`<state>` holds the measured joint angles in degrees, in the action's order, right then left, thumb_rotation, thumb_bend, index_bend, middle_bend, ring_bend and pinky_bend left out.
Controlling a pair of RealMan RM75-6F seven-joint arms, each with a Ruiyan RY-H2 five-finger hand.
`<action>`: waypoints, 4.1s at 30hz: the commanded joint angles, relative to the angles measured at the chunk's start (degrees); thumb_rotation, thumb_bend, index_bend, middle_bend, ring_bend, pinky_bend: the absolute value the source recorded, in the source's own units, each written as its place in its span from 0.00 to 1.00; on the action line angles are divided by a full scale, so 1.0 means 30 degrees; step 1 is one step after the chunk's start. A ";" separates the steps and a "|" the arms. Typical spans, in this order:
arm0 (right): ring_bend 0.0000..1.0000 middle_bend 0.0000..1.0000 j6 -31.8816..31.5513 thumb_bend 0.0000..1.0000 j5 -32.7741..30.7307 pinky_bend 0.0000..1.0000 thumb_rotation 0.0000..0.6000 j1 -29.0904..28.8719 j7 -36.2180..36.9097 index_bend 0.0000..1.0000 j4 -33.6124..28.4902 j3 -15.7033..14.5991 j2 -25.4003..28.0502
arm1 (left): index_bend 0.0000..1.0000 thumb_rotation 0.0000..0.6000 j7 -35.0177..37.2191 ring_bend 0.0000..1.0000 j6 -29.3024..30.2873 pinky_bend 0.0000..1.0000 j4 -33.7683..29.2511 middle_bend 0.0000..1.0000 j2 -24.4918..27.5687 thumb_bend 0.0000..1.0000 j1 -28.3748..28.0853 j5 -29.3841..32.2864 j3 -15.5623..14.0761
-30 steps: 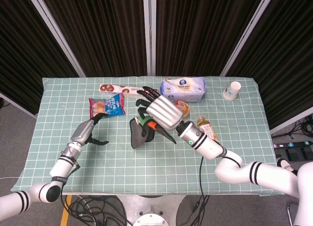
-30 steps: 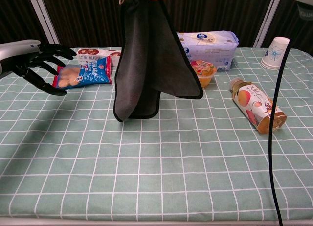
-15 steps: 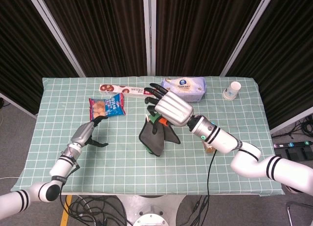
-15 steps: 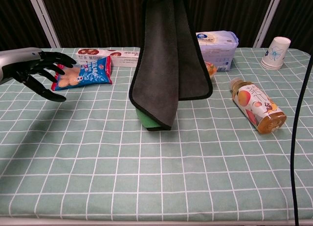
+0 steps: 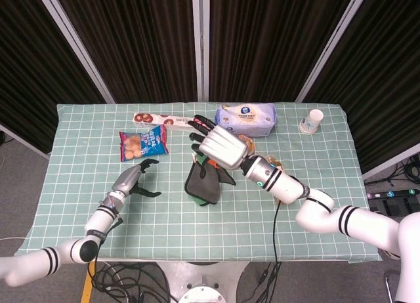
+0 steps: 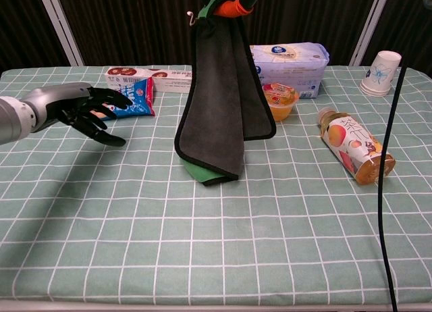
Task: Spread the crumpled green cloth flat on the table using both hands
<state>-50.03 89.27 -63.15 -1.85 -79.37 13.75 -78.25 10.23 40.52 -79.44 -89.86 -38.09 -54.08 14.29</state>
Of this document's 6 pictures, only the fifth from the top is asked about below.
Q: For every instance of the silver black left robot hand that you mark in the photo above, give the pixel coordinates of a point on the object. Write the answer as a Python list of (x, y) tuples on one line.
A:
[(126, 180)]

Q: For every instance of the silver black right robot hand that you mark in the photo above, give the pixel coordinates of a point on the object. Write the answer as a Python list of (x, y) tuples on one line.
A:
[(224, 149)]

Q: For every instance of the grey cloth with black trim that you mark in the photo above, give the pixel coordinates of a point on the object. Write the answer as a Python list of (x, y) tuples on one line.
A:
[(203, 188)]

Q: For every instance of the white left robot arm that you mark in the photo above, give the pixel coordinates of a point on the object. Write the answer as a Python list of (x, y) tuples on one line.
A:
[(98, 217)]

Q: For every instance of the round silver robot base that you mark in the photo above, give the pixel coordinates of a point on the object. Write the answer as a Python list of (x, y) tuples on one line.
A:
[(203, 276)]

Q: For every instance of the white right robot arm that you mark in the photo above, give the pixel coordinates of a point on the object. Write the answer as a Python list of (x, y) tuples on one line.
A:
[(321, 211)]

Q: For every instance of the orange jelly cup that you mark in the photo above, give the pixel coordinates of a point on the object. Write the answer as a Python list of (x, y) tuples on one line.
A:
[(250, 144)]

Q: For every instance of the light purple tissue pack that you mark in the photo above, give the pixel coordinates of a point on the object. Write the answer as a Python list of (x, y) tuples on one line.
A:
[(244, 117)]

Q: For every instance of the blue biscuit snack bag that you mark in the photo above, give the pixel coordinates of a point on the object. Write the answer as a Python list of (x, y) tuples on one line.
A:
[(142, 144)]

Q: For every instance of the peach tea bottle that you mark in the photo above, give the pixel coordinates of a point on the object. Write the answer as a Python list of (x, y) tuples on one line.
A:
[(273, 158)]

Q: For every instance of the long white cookie box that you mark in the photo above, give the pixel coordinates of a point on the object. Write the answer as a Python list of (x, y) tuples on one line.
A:
[(154, 119)]

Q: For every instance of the green checked tablecloth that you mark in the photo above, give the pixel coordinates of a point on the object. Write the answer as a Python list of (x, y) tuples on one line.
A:
[(197, 231)]

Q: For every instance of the white paper cup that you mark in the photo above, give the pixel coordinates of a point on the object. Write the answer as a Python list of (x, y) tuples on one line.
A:
[(311, 122)]

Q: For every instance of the yellow floor tape strip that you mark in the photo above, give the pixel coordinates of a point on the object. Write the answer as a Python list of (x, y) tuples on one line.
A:
[(88, 283)]

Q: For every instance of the dark pleated partition panel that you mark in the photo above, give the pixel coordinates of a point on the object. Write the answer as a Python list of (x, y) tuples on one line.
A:
[(387, 86), (138, 44), (269, 44), (26, 70)]

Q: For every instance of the white partition frame post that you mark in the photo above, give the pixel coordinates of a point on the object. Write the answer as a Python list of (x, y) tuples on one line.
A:
[(334, 44), (75, 44), (201, 44)]

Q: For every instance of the white partition base rail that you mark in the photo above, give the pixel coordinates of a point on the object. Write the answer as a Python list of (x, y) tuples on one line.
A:
[(390, 165), (23, 140)]

